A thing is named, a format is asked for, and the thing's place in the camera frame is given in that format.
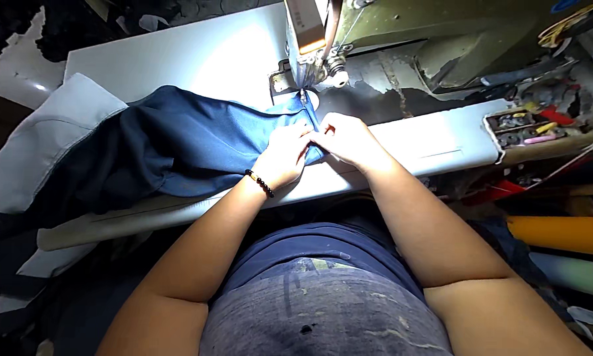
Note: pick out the person's right hand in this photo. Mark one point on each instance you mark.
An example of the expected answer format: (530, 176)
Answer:
(354, 143)

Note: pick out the person's left hand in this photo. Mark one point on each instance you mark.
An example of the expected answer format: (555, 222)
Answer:
(278, 164)

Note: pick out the person's left fingers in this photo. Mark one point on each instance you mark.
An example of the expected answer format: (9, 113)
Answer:
(294, 130)

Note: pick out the person's right fingers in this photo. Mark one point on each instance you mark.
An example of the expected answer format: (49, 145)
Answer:
(325, 138)

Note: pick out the navy blue fabric garment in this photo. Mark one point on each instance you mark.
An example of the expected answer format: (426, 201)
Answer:
(197, 143)

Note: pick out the person's right forearm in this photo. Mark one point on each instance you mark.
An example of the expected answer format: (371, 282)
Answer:
(425, 225)

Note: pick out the person's left forearm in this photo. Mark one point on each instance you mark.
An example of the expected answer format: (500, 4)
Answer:
(205, 247)

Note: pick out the person's legs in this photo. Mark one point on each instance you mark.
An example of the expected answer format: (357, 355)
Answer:
(321, 237)

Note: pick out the white sewing table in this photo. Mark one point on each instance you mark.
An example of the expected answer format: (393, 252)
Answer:
(425, 143)

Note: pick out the olive green sewing machine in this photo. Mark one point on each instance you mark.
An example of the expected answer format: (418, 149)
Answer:
(449, 34)

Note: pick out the person's body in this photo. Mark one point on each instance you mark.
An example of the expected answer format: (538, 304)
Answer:
(321, 311)

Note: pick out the pile of metal bobbins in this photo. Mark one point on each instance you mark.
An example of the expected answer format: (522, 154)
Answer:
(513, 138)

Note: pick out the dark blue slim tool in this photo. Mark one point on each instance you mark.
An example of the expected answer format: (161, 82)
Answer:
(504, 78)

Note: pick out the pink stick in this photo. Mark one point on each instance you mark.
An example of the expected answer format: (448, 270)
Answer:
(540, 139)

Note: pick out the yellow small stick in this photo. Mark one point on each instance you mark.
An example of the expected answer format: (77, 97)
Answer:
(546, 128)

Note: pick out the wooden bobbin tray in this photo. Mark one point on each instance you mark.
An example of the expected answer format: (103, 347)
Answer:
(553, 150)

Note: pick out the red plastic piece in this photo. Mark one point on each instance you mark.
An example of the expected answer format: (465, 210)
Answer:
(557, 115)

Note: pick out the yellow thread bundle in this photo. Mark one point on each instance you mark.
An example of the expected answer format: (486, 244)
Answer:
(556, 35)

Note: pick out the orange fabric roll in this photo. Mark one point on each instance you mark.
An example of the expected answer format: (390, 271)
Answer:
(563, 235)

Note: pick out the pale green fabric roll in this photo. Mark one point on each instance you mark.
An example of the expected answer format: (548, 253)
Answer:
(578, 274)

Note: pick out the pile of navy white garments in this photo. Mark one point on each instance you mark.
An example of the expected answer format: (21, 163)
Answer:
(24, 277)

